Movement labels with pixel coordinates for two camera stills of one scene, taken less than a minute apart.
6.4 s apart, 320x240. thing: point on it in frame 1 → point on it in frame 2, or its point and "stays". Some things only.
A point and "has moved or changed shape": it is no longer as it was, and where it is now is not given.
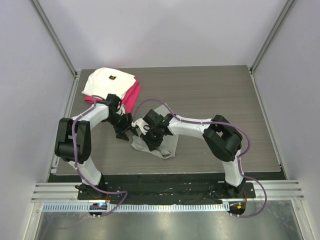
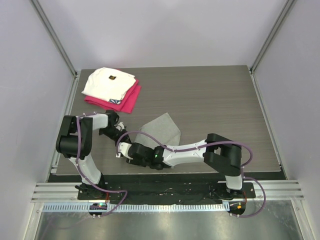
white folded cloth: (102, 81) stays
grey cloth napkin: (167, 148) has moved or changed shape
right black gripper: (151, 144) → (135, 161)
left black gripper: (127, 126) → (125, 137)
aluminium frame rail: (63, 197) stays
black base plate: (167, 194) stays
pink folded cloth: (130, 102) stays
